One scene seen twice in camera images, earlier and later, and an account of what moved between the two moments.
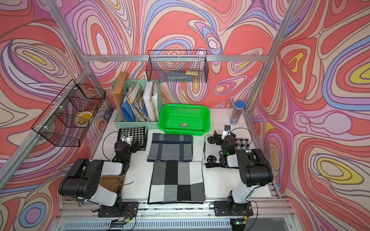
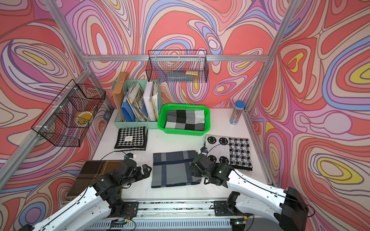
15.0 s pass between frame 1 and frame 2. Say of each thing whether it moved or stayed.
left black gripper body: moved
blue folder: stayed
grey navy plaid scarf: moved
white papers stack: stayed
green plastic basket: stayed
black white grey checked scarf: moved
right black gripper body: moved
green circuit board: stayed
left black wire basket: stayed
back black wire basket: stayed
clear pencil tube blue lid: stayed
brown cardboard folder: stayed
